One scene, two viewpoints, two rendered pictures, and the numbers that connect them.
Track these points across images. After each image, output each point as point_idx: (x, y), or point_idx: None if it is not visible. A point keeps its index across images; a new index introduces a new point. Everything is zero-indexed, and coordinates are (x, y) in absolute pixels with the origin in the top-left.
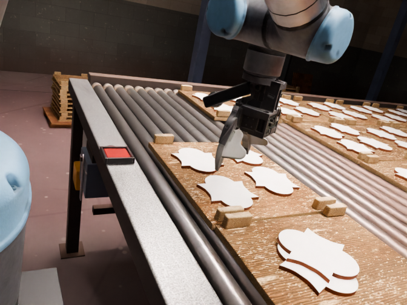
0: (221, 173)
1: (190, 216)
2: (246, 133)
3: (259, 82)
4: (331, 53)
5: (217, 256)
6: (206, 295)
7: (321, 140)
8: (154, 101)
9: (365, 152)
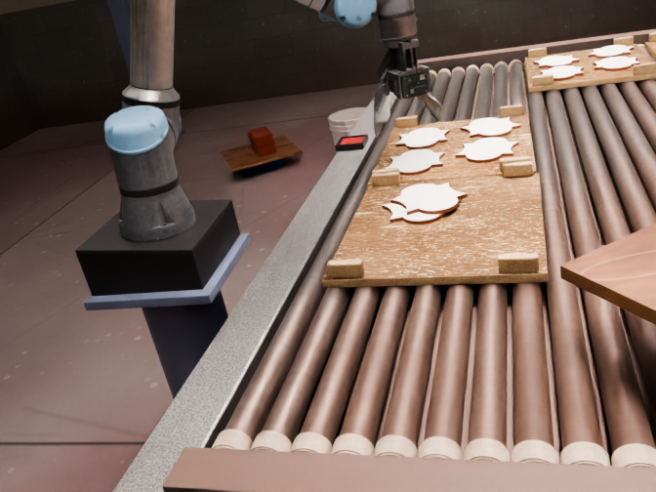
0: (434, 148)
1: (364, 183)
2: (419, 98)
3: (388, 47)
4: (348, 21)
5: (352, 205)
6: (318, 223)
7: None
8: (468, 81)
9: None
